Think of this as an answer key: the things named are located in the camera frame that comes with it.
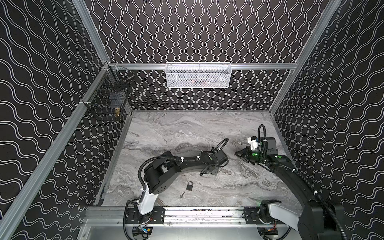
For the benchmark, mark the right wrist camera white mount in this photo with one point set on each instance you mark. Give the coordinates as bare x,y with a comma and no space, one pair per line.
253,143

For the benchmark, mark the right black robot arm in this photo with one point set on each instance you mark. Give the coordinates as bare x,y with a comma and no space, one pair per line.
318,218

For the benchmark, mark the black padlock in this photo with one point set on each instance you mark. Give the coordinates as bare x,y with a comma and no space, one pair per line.
190,186

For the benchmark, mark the brass padlock in basket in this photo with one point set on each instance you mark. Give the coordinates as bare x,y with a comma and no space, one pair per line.
117,112

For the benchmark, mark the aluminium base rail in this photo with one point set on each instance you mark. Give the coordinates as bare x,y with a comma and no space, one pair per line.
177,217

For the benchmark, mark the black wire wall basket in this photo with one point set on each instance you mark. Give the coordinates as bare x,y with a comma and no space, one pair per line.
112,92

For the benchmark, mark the white mesh wall basket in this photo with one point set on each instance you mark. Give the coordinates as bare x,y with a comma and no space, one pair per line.
198,75

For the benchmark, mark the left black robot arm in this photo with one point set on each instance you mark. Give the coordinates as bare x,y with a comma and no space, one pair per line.
158,173

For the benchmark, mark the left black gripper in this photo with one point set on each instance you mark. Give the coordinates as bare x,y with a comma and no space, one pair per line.
214,163

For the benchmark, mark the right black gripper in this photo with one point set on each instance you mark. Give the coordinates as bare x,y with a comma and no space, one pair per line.
248,154

